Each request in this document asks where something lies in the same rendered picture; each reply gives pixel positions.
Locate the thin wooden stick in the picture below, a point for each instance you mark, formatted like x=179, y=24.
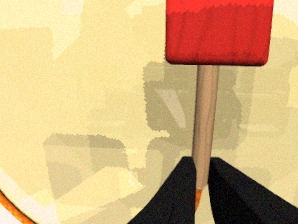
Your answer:
x=203, y=132

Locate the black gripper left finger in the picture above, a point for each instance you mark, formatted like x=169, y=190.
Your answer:
x=175, y=201

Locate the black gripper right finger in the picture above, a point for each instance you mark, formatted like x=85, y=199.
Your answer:
x=237, y=199

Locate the red block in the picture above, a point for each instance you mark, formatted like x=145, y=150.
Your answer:
x=218, y=32

